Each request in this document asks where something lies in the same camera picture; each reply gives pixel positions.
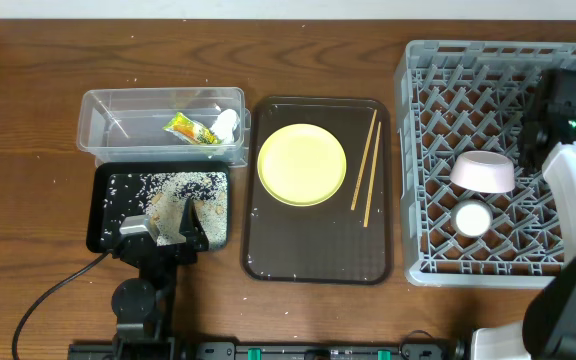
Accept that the grey dishwasher rack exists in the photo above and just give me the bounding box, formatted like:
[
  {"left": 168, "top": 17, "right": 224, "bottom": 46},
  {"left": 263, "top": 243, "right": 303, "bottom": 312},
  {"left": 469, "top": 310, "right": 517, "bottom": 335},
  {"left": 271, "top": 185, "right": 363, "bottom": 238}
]
[{"left": 395, "top": 40, "right": 576, "bottom": 289}]

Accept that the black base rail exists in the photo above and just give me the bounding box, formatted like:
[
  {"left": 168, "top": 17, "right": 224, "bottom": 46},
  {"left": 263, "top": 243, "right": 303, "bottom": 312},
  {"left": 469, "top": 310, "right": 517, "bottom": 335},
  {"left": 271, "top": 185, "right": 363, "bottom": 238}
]
[{"left": 67, "top": 331, "right": 470, "bottom": 360}]

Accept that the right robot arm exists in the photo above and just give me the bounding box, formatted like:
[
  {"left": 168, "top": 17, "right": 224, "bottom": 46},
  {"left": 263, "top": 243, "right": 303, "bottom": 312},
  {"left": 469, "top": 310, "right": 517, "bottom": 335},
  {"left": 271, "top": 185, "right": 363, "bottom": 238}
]
[{"left": 468, "top": 69, "right": 576, "bottom": 360}]

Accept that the white paper cup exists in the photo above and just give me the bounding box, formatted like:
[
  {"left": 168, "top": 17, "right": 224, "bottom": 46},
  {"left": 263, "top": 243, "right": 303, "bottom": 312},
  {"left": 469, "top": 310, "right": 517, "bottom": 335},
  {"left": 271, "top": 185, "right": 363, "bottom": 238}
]
[{"left": 450, "top": 200, "right": 493, "bottom": 238}]

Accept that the dark brown serving tray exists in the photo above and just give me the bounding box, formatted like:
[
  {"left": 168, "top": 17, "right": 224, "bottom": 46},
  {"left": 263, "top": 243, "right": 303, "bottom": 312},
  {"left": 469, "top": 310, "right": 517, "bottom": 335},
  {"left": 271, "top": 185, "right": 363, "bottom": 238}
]
[{"left": 241, "top": 96, "right": 393, "bottom": 285}]

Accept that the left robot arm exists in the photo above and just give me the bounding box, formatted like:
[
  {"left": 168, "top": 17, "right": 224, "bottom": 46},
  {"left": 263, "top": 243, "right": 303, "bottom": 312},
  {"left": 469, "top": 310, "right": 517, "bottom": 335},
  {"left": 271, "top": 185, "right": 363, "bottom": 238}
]
[{"left": 111, "top": 200, "right": 209, "bottom": 359}]

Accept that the black plastic tray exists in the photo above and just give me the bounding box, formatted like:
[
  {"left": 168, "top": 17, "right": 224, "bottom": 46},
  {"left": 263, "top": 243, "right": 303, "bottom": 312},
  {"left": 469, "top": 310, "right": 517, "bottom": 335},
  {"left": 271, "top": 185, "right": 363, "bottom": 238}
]
[{"left": 86, "top": 161, "right": 229, "bottom": 253}]

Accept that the clear plastic bin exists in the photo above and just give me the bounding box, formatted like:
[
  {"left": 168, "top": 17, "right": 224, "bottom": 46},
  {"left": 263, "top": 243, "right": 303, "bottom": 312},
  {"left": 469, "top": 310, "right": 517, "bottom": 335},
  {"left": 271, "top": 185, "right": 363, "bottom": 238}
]
[{"left": 77, "top": 87, "right": 251, "bottom": 168}]

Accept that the spilled rice pile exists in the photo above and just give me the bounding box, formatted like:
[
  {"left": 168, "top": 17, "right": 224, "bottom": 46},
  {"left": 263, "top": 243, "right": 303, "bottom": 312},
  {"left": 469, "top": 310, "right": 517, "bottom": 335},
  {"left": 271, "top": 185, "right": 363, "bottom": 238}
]
[{"left": 102, "top": 171, "right": 229, "bottom": 249}]

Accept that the yellow round plate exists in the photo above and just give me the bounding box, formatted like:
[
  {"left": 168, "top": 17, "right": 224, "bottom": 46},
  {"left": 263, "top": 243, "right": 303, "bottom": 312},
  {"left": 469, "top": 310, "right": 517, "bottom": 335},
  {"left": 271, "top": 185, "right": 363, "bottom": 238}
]
[{"left": 257, "top": 124, "right": 347, "bottom": 207}]

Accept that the green snack wrapper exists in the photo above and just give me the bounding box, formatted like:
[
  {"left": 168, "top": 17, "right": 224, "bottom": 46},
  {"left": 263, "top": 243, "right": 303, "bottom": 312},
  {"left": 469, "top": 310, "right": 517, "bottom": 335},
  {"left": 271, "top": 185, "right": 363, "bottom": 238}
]
[{"left": 163, "top": 112, "right": 220, "bottom": 145}]

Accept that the pink bowl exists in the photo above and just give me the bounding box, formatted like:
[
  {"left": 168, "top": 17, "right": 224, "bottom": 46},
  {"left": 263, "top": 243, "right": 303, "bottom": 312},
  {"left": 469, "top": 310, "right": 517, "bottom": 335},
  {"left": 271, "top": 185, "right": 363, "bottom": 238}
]
[{"left": 450, "top": 151, "right": 515, "bottom": 194}]

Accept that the white napkin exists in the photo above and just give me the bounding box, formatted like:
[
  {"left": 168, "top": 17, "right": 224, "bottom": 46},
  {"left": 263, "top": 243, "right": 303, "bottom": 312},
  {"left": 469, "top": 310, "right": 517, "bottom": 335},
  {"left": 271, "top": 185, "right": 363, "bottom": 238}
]
[{"left": 210, "top": 109, "right": 240, "bottom": 144}]

